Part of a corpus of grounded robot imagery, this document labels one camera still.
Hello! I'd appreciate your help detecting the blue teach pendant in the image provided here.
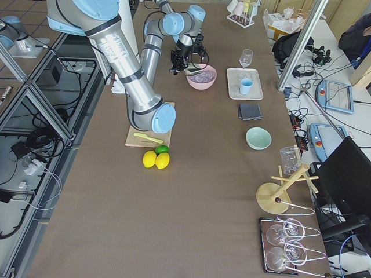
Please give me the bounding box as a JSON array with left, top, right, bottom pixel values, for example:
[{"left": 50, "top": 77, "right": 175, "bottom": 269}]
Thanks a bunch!
[
  {"left": 315, "top": 79, "right": 354, "bottom": 114},
  {"left": 308, "top": 123, "right": 347, "bottom": 162}
]

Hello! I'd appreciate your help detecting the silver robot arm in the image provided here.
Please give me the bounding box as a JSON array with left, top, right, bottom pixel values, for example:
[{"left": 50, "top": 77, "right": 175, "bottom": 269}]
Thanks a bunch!
[{"left": 47, "top": 1, "right": 206, "bottom": 134}]

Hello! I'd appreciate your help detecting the upside-down wine glass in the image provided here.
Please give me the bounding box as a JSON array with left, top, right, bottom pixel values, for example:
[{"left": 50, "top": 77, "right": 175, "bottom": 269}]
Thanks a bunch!
[
  {"left": 265, "top": 218, "right": 305, "bottom": 247},
  {"left": 265, "top": 240, "right": 308, "bottom": 273}
]

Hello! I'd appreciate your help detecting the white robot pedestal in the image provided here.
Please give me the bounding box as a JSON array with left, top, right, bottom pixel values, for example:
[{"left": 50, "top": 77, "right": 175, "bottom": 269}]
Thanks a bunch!
[{"left": 111, "top": 0, "right": 140, "bottom": 96}]

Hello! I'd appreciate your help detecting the yellow plastic knife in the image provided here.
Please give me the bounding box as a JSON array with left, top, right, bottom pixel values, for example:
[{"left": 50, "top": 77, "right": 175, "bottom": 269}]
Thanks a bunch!
[{"left": 133, "top": 133, "right": 163, "bottom": 144}]

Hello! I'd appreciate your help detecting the black glass holder tray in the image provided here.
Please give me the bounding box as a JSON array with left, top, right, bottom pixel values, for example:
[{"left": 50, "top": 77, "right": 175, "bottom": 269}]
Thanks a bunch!
[{"left": 258, "top": 217, "right": 330, "bottom": 275}]

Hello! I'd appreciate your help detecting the light blue cup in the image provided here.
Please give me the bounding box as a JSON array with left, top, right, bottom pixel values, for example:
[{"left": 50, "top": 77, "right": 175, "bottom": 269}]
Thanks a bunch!
[{"left": 239, "top": 78, "right": 253, "bottom": 95}]

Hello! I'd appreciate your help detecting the wooden cutting board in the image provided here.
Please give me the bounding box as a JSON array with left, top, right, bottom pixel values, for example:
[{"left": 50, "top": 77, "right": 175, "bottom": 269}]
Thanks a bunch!
[{"left": 125, "top": 101, "right": 176, "bottom": 148}]

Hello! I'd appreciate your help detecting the black monitor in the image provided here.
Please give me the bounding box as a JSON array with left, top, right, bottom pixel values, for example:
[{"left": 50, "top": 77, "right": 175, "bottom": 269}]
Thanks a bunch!
[{"left": 309, "top": 136, "right": 370, "bottom": 244}]

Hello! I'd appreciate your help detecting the cream serving tray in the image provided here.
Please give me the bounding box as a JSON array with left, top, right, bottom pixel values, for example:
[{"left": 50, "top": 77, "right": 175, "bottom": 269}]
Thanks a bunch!
[{"left": 227, "top": 68, "right": 263, "bottom": 101}]

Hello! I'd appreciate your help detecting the pink bowl of ice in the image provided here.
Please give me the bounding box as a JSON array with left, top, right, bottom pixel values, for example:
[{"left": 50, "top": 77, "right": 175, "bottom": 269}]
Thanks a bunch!
[{"left": 186, "top": 65, "right": 217, "bottom": 90}]

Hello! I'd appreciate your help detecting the green lime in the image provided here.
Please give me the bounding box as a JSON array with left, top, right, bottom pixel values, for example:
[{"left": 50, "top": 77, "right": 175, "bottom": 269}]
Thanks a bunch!
[{"left": 155, "top": 145, "right": 169, "bottom": 155}]

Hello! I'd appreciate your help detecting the wooden cup tree stand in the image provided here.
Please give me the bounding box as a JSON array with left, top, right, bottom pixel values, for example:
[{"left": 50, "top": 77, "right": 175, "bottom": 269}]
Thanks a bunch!
[{"left": 256, "top": 161, "right": 318, "bottom": 215}]

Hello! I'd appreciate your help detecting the wire rack with cups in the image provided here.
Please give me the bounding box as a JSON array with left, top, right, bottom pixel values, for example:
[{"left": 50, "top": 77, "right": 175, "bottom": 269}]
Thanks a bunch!
[{"left": 227, "top": 0, "right": 261, "bottom": 28}]

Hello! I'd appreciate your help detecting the green ceramic bowl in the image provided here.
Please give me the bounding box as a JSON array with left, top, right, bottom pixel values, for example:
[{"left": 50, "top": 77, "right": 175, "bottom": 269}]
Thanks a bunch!
[{"left": 246, "top": 127, "right": 272, "bottom": 151}]

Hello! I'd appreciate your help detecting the aluminium frame post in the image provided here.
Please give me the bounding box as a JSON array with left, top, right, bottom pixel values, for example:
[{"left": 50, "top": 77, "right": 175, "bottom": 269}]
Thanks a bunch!
[{"left": 277, "top": 0, "right": 328, "bottom": 92}]

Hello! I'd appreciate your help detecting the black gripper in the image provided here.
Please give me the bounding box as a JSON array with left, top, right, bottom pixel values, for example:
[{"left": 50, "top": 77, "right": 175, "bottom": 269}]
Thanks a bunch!
[{"left": 169, "top": 33, "right": 206, "bottom": 75}]

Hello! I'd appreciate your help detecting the yellow lemon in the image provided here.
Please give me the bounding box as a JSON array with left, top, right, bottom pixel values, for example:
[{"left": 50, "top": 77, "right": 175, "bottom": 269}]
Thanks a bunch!
[
  {"left": 155, "top": 152, "right": 170, "bottom": 169},
  {"left": 142, "top": 151, "right": 157, "bottom": 168}
]

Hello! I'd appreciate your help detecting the clear wine glass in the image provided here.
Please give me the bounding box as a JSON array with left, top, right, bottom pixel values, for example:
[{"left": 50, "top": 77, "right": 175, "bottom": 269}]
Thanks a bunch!
[{"left": 239, "top": 49, "right": 253, "bottom": 69}]

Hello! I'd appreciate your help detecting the metal ice scoop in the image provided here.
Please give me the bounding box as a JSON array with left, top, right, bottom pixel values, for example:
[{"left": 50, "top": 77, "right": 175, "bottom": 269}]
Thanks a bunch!
[{"left": 184, "top": 65, "right": 203, "bottom": 76}]

